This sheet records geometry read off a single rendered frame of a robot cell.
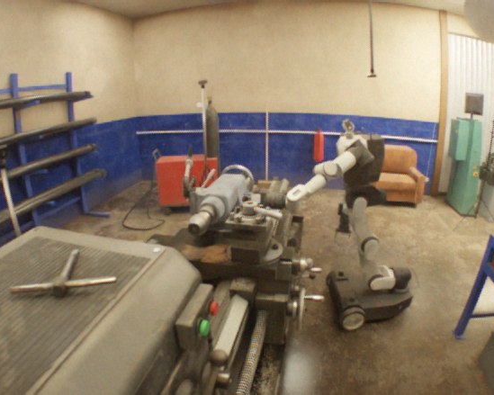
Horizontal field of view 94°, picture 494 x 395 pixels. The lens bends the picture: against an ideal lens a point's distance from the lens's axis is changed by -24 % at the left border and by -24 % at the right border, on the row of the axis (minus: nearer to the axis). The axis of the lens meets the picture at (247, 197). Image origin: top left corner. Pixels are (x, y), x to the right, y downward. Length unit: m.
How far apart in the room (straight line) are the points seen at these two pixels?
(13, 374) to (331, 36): 5.36
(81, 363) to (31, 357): 0.07
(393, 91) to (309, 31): 1.73
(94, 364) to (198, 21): 5.67
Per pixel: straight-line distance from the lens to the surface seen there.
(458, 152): 5.02
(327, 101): 5.24
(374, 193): 2.07
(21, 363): 0.43
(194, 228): 1.26
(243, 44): 5.47
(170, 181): 4.24
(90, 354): 0.42
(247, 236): 1.19
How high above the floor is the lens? 1.61
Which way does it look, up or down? 19 degrees down
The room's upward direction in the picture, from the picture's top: 1 degrees counter-clockwise
